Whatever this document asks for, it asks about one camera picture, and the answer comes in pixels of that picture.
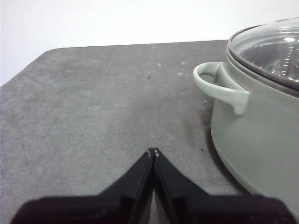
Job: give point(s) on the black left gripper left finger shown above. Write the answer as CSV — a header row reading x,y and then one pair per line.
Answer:
x,y
93,210

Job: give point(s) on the glass lid with green knob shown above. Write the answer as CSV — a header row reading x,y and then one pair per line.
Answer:
x,y
261,44

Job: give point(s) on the pale green electric steamer pot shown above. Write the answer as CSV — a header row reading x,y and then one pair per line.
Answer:
x,y
257,130

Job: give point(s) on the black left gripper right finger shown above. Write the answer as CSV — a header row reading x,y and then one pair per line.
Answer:
x,y
210,210

